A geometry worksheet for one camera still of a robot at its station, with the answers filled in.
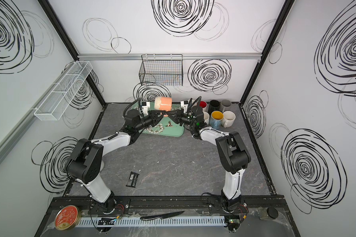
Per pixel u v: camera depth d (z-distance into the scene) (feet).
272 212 2.12
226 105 3.47
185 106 2.73
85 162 1.56
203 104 3.68
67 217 2.22
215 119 3.17
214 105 3.52
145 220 2.28
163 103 2.65
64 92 2.36
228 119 3.26
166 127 3.45
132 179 2.67
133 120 2.21
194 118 2.32
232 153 1.66
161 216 2.32
